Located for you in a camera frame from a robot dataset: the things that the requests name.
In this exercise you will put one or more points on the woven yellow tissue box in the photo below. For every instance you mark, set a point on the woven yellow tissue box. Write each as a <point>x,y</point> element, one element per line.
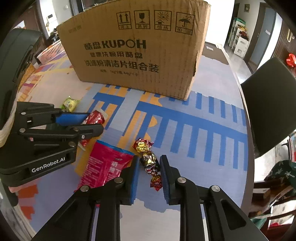
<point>29,71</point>

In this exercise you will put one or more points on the yellow green candy packet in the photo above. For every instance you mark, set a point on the yellow green candy packet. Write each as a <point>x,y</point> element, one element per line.
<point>69,104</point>

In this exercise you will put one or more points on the pink red snack packet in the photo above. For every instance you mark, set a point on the pink red snack packet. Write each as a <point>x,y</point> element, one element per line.
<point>105,163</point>

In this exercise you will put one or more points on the colourful patterned table mat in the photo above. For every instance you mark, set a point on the colourful patterned table mat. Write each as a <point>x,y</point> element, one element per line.
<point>205,137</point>

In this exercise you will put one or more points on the grey hallway door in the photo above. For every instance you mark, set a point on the grey hallway door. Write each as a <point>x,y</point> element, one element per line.
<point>261,36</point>

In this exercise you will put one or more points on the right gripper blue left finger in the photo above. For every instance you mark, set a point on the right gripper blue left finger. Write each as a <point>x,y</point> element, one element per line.
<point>132,181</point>

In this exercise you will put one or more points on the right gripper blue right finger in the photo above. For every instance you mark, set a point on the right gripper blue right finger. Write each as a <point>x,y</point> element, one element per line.
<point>169,177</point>

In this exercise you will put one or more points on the dark chair right side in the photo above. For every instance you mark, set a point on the dark chair right side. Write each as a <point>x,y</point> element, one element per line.
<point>269,94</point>

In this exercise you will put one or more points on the white storage shelf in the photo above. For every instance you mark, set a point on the white storage shelf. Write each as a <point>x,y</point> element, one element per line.
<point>238,39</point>

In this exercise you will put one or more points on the wooden chair with clothes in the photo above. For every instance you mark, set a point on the wooden chair with clothes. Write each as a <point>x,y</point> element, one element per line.
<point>277,186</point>

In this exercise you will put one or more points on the red balloon bow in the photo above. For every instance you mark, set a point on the red balloon bow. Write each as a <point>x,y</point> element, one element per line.
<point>291,60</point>

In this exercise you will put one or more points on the gold red foil candy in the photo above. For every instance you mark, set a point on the gold red foil candy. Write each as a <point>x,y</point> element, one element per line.
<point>149,161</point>

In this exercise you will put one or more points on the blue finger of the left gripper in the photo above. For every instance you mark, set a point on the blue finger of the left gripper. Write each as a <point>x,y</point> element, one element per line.
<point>71,118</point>

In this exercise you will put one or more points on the white basket of oranges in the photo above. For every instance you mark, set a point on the white basket of oranges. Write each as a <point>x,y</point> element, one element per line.
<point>51,52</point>

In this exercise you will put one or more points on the brown cardboard box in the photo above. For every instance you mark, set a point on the brown cardboard box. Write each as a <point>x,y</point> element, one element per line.
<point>154,46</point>

